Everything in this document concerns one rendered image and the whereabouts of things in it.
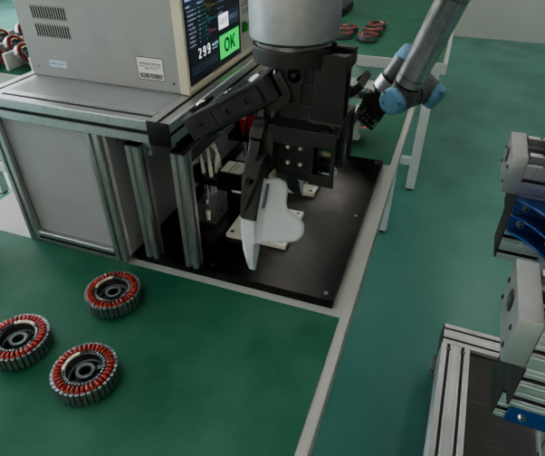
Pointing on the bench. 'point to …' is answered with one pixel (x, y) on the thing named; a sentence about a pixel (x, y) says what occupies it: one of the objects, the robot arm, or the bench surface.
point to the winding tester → (118, 42)
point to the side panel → (62, 185)
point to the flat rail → (203, 144)
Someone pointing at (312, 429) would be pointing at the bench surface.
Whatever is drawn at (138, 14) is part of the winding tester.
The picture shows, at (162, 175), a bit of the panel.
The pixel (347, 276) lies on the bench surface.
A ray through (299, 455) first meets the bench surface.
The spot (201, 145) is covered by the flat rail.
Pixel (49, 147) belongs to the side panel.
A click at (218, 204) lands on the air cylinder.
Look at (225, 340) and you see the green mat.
